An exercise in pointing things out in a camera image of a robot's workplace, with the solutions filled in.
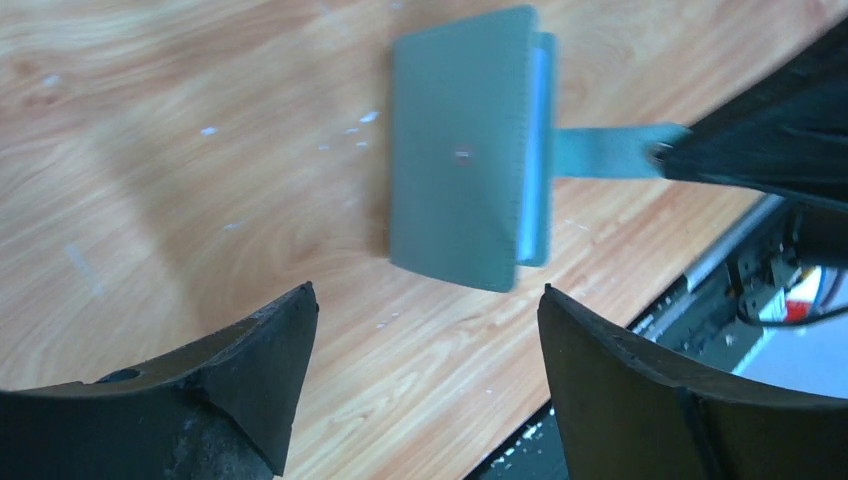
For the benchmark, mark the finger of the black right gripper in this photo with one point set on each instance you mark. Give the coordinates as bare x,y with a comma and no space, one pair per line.
785,135

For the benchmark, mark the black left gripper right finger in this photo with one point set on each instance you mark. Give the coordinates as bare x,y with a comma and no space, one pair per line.
628,408

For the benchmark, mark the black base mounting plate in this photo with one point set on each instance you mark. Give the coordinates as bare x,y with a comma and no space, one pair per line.
718,312

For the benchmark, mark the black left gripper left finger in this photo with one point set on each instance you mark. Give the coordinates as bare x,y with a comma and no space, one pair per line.
221,407

